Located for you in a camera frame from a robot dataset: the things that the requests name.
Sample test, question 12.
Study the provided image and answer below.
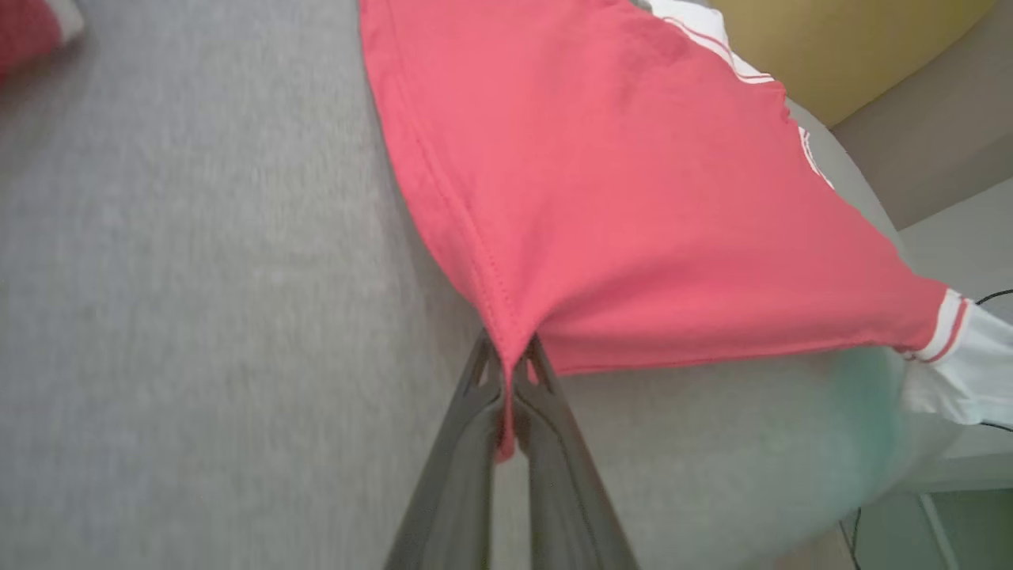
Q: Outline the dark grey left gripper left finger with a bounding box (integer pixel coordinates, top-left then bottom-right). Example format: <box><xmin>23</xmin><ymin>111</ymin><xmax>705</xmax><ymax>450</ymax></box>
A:
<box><xmin>384</xmin><ymin>331</ymin><xmax>507</xmax><ymax>570</ymax></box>

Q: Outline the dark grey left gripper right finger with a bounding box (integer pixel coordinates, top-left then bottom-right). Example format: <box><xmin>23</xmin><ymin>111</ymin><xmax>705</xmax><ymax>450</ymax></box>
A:
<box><xmin>510</xmin><ymin>336</ymin><xmax>640</xmax><ymax>570</ymax></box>

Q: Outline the red shirt with striped trim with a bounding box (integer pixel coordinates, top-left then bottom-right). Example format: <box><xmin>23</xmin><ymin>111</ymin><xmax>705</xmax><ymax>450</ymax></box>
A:
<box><xmin>358</xmin><ymin>0</ymin><xmax>1013</xmax><ymax>464</ymax></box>

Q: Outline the red garment with white bands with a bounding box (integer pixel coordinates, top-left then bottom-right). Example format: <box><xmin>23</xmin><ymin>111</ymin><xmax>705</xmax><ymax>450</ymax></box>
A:
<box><xmin>0</xmin><ymin>0</ymin><xmax>86</xmax><ymax>76</ymax></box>

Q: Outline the large grey sofa seat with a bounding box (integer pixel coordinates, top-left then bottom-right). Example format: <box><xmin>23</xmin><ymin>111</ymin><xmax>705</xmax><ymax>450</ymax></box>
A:
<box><xmin>0</xmin><ymin>0</ymin><xmax>962</xmax><ymax>570</ymax></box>

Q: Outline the yellow sofa back cushion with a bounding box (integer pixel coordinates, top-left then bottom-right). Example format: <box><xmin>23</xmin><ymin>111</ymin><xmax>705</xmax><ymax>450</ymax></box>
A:
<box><xmin>708</xmin><ymin>0</ymin><xmax>998</xmax><ymax>129</ymax></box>

